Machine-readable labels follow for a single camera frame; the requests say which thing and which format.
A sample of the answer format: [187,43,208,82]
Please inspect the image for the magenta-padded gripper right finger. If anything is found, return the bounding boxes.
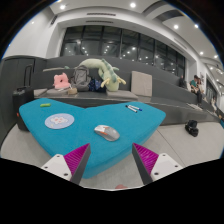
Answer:
[131,142,184,185]

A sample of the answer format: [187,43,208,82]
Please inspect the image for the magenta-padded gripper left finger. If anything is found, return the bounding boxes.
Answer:
[41,143,92,185]

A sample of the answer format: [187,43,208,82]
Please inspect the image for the grey and white computer mouse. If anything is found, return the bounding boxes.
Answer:
[93,124,121,142]

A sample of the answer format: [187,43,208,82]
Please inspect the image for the round light blue mouse pad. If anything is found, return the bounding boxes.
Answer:
[44,112,75,130]

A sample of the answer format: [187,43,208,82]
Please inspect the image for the white marker with blue cap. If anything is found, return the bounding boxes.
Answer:
[127,104,143,112]

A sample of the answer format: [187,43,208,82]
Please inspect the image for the black bag on floor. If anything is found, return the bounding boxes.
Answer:
[184,119,200,138]

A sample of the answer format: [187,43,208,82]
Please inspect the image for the small tan pouch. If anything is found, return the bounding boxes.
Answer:
[67,86,79,96]

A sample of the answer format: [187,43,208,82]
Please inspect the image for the flat grey seat cushion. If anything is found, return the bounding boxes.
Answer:
[33,88,48,98]
[45,87,73,98]
[105,89,139,101]

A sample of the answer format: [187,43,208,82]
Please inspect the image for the upright grey cushion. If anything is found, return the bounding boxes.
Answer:
[130,70,153,98]

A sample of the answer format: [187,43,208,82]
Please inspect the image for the dark blue patterned bag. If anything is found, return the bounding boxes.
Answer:
[88,77,107,93]

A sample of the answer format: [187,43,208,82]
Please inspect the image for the pink plush cushion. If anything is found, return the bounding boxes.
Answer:
[53,72,72,90]

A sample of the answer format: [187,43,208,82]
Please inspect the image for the grey backpack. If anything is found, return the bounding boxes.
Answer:
[70,65,92,92]

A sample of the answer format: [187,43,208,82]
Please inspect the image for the black wheeled suitcase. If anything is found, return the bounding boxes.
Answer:
[12,64,35,132]

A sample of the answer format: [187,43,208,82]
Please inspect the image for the person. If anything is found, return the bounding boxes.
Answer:
[189,74,204,104]
[178,75,188,89]

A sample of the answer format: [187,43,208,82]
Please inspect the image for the green dragon plush toy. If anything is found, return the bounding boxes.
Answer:
[78,58,127,92]

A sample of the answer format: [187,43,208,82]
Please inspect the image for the recessed ceiling lights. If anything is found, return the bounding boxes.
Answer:
[29,1,221,60]

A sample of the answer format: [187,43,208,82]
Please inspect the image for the dark glass window wall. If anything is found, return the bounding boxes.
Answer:
[59,25,186,78]

